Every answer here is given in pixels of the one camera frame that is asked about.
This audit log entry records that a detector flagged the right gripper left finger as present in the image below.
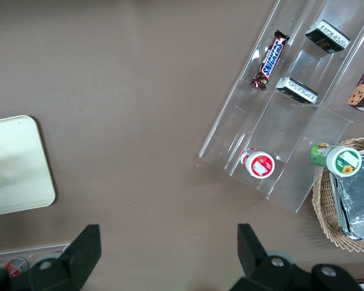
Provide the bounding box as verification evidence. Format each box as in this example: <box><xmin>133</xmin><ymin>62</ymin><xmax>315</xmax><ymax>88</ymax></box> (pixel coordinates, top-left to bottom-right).
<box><xmin>8</xmin><ymin>224</ymin><xmax>103</xmax><ymax>291</ymax></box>

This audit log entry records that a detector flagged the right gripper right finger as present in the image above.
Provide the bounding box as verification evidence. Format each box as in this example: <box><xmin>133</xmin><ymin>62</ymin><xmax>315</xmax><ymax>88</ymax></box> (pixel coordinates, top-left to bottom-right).
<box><xmin>232</xmin><ymin>223</ymin><xmax>315</xmax><ymax>291</ymax></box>

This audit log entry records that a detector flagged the light wicker basket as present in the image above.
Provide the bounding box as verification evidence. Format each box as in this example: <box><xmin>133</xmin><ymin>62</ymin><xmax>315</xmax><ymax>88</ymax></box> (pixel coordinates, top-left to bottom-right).
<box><xmin>311</xmin><ymin>136</ymin><xmax>364</xmax><ymax>252</ymax></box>

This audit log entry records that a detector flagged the beige plastic serving tray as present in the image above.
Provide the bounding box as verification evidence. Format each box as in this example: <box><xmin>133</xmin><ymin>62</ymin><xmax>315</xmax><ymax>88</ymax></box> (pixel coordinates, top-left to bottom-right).
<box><xmin>0</xmin><ymin>115</ymin><xmax>56</xmax><ymax>218</ymax></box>

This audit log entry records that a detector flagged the clear acrylic bottle rack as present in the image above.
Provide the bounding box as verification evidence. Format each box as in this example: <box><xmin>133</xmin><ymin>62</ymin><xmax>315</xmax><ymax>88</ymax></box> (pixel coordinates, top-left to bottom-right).
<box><xmin>0</xmin><ymin>241</ymin><xmax>72</xmax><ymax>273</ymax></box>

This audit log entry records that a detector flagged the red cola bottle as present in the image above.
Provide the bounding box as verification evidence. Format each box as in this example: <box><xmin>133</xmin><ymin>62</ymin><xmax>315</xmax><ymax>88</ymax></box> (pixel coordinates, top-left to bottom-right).
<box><xmin>4</xmin><ymin>257</ymin><xmax>30</xmax><ymax>276</ymax></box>

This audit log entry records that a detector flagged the red yoghurt bottle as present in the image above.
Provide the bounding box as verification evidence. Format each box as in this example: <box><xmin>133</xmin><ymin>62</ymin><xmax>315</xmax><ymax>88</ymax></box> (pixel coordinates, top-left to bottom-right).
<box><xmin>240</xmin><ymin>147</ymin><xmax>275</xmax><ymax>180</ymax></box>

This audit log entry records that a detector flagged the aluminium foil container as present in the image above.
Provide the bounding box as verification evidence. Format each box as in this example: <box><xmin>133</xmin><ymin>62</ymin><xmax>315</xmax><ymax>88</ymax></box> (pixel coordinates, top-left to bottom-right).
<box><xmin>329</xmin><ymin>148</ymin><xmax>364</xmax><ymax>241</ymax></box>

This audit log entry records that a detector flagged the green yoghurt bottle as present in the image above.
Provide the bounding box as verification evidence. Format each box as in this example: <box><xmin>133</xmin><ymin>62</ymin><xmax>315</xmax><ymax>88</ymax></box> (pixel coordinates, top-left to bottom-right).
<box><xmin>309</xmin><ymin>142</ymin><xmax>362</xmax><ymax>176</ymax></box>

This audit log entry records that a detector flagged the clear acrylic stepped display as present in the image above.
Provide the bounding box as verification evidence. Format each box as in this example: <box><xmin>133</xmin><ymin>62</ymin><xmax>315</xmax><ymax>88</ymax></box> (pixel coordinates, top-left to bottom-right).
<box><xmin>198</xmin><ymin>0</ymin><xmax>364</xmax><ymax>213</ymax></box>

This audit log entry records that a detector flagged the black chocolate box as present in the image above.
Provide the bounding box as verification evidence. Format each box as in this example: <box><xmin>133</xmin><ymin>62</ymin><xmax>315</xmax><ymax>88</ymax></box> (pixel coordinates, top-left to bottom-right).
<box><xmin>275</xmin><ymin>77</ymin><xmax>319</xmax><ymax>105</ymax></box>
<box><xmin>305</xmin><ymin>19</ymin><xmax>351</xmax><ymax>54</ymax></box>

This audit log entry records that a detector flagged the brown table cloth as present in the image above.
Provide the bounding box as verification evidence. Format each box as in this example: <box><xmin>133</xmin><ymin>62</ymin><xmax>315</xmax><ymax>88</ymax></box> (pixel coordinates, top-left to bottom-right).
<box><xmin>0</xmin><ymin>0</ymin><xmax>364</xmax><ymax>291</ymax></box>

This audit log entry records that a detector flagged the Snickers chocolate bar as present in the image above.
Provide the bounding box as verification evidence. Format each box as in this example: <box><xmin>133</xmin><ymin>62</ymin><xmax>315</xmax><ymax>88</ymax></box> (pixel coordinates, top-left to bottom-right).
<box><xmin>250</xmin><ymin>29</ymin><xmax>291</xmax><ymax>91</ymax></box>

